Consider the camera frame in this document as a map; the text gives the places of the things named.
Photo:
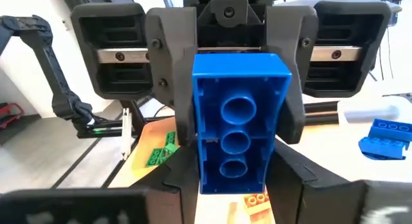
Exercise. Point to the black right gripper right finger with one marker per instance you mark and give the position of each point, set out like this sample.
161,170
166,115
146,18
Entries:
299,195

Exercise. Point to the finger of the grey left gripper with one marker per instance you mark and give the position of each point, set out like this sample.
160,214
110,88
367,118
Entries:
170,72
299,40

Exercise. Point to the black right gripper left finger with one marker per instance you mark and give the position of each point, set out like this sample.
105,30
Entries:
180,192

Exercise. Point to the orange plastic building block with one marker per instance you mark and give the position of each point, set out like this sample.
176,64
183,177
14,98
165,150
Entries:
256,199
260,217

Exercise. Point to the white plastic strip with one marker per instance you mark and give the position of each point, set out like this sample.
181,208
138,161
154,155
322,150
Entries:
126,137

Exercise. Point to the red metal cart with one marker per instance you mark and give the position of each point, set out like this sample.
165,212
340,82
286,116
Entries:
17,108

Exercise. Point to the clear plastic bin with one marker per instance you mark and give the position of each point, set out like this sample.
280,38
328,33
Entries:
370,113

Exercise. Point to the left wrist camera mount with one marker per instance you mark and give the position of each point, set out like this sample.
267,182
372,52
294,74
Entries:
228,11

